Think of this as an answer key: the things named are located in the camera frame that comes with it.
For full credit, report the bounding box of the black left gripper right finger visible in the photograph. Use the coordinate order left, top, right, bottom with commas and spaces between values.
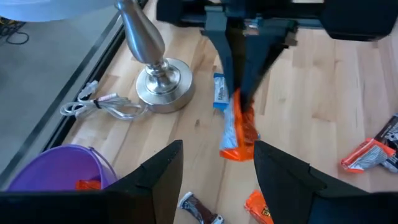
254, 140, 398, 224

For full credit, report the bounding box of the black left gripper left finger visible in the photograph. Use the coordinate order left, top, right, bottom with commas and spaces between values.
0, 139, 185, 224

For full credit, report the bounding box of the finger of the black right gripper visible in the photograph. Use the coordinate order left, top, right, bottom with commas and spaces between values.
203, 6, 236, 95
240, 19, 299, 110

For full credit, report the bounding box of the orange Reese's candy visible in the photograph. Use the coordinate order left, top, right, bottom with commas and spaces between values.
340, 138, 397, 174
219, 88, 261, 162
243, 189, 275, 224
74, 179, 103, 191

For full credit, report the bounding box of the blue white candy bar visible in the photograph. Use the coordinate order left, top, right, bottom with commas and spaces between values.
212, 72, 231, 112

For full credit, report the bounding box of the white-shade silver table lamp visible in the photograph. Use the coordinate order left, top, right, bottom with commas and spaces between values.
0, 0, 197, 114

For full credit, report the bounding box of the purple plastic bucket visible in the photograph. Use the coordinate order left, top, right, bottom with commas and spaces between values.
6, 143, 119, 192

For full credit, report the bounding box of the clear lamp power cord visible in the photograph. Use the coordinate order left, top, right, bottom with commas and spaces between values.
59, 80, 149, 121

